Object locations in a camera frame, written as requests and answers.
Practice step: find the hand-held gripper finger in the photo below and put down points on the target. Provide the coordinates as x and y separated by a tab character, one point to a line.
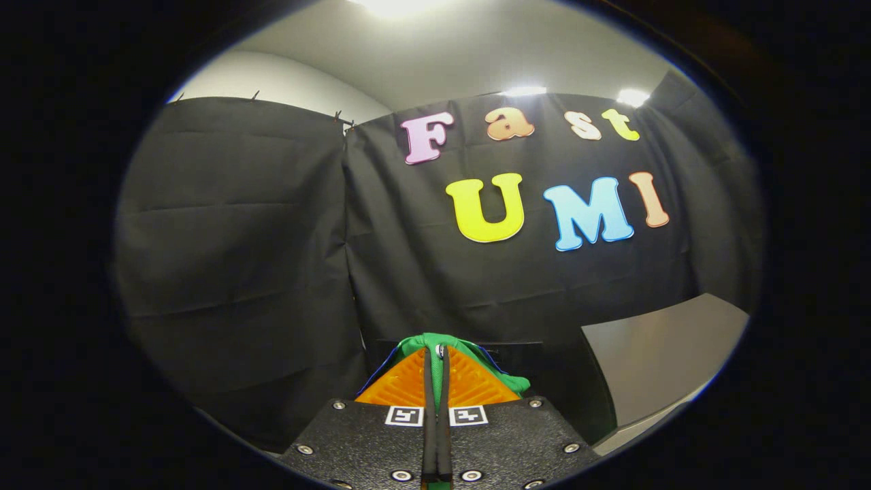
428	408
444	408

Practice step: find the green polo shirt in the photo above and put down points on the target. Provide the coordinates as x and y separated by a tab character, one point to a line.
435	340

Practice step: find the beige cabinet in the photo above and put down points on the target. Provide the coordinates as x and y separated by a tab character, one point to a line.
660	354

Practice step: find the black backdrop cloth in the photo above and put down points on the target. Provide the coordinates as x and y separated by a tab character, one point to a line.
238	238

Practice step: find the ceiling light panel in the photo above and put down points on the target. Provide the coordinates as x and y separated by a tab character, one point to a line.
522	91
633	97

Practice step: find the large ceiling light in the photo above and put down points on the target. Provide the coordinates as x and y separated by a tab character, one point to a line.
398	5

